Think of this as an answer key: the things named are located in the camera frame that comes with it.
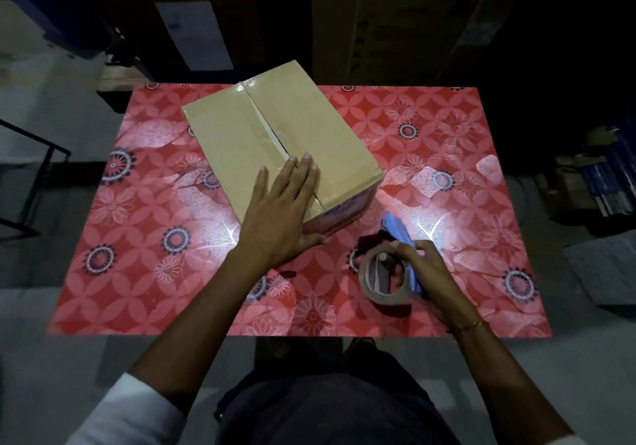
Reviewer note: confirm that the white shirt sleeve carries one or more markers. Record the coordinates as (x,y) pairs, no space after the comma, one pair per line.
(571,440)
(129,415)

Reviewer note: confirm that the person's right forearm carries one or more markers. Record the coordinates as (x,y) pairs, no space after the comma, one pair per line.
(507,380)

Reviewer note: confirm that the large dark brown carton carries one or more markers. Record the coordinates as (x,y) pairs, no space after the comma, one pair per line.
(248,12)

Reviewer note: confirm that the red floral table cover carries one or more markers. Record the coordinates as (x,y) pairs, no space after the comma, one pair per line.
(149,270)

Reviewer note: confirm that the brown cardboard box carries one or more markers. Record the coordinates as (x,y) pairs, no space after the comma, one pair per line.
(233,126)

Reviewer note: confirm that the person's left hand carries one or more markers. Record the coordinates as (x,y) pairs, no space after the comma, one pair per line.
(278,216)

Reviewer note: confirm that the large printed appliance carton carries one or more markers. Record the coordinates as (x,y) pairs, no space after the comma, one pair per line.
(397,27)

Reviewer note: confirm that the black metal frame table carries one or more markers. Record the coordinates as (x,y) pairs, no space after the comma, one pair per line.
(44,171)

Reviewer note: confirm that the pile of blue goods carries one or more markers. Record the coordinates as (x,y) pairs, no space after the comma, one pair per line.
(606,176)

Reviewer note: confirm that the grey flat sheet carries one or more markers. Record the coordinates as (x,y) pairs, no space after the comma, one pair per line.
(606,270)

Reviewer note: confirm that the person's dark trousers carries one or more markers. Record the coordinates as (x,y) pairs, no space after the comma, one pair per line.
(328,405)

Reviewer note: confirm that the person's left forearm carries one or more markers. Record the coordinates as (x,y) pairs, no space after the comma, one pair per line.
(208,325)

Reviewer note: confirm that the person's right hand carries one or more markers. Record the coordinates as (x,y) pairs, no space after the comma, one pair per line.
(437,280)

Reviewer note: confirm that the blue tape dispenser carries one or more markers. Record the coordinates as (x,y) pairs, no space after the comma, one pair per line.
(370,273)

